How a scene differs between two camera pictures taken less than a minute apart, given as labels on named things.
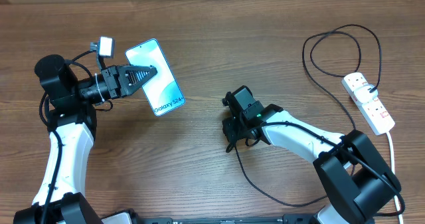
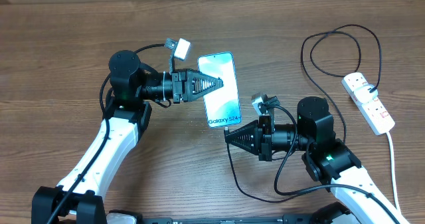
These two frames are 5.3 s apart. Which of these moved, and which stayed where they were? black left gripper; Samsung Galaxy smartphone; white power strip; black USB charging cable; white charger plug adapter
Moved: Samsung Galaxy smartphone; black left gripper; black USB charging cable
Stayed: white power strip; white charger plug adapter
